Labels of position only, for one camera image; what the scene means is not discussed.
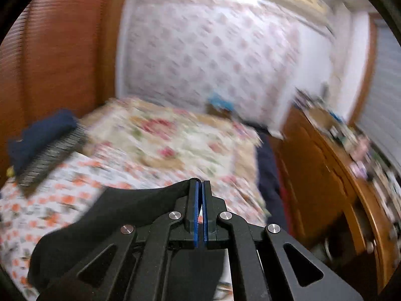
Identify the sheer circle-patterned curtain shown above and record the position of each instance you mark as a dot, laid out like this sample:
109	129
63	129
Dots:
185	53

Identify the folded navy blue garment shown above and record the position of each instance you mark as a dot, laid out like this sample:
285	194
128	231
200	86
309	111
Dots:
38	136

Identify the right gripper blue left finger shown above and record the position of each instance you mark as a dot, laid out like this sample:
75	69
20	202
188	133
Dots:
193	209

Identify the grey zebra window blind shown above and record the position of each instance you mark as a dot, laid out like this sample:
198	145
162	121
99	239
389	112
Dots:
380	117

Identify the wooden louvered wardrobe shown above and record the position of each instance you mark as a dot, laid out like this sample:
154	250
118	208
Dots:
57	54

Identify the folded black ring-patterned garment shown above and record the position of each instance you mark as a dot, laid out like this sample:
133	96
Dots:
49	158

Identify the pink thermos jug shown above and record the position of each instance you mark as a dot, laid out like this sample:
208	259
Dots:
360	149

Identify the tied beige side curtain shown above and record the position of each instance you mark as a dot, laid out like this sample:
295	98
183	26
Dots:
341	26

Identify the navy blue mattress cover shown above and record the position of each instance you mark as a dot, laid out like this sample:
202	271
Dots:
269	183

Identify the orange fruit print bedsheet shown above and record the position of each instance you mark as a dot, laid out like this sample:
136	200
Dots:
73	187

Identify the long wooden sideboard cabinet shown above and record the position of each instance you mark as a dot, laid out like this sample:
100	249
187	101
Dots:
335	214

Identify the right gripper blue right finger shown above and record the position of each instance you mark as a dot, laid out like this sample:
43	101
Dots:
209	214

